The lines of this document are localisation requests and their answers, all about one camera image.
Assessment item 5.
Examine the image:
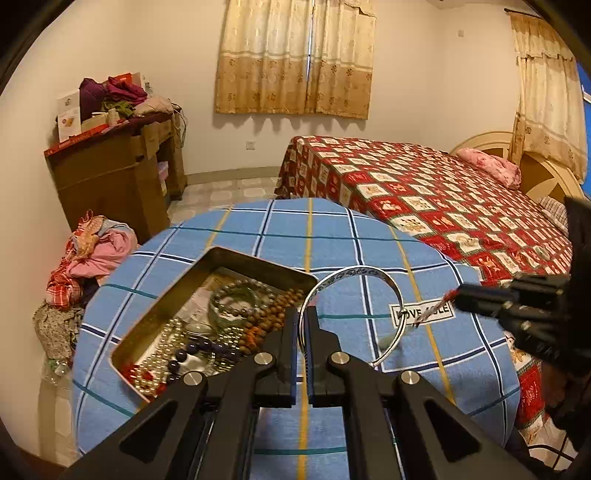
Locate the brown wooden bead necklace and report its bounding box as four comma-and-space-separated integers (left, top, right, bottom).
245, 288, 306, 354

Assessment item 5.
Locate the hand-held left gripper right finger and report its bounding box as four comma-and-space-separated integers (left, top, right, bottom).
304, 306, 536, 480

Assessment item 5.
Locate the pile of clothes on cabinet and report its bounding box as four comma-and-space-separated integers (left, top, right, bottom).
79, 73, 175, 123

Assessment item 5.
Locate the folded paper in tin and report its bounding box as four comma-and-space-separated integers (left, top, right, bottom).
182, 276, 225, 324

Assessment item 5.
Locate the flat red box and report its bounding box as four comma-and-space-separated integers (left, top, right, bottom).
45, 124, 117, 154

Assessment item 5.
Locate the beige corner curtain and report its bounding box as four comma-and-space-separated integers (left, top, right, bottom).
508, 11, 590, 182

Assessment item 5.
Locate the pink metal tin box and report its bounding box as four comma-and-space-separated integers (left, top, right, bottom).
109, 247, 320, 405

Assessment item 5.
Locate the pink pillow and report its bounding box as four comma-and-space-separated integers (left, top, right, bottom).
457, 148, 523, 188

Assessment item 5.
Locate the jade pendant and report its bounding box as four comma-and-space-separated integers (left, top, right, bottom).
379, 288, 462, 354

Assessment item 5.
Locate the green jade bangle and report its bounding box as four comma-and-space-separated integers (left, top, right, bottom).
209, 281, 260, 332

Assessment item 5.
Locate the beige patterned curtain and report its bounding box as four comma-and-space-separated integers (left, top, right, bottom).
215, 0, 377, 121

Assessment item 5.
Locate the blue checked cloth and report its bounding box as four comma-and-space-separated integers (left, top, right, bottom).
71, 198, 521, 480

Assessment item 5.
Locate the white carton box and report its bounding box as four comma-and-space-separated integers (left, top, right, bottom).
56, 89, 84, 142

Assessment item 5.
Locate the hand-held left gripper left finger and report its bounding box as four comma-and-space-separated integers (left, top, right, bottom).
60, 307, 299, 480

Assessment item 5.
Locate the purple bead bracelet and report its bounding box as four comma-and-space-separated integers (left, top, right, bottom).
173, 338, 243, 376

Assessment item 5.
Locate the brown wooden cabinet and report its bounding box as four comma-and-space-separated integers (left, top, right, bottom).
45, 111, 188, 241

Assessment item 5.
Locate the bed with red quilt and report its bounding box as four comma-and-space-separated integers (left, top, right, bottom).
276, 135, 576, 435

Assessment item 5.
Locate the striped pillow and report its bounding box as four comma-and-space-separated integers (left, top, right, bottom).
540, 196, 572, 228

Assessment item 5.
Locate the pile of clothes on floor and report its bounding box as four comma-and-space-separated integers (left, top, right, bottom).
32, 210, 140, 361

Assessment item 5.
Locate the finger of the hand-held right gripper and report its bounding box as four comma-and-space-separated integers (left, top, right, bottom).
455, 282, 520, 320

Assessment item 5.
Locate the cream bed headboard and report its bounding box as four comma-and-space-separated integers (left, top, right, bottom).
450, 130, 585, 205

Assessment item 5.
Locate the silver bangle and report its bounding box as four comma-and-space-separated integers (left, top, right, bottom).
300, 266, 408, 368

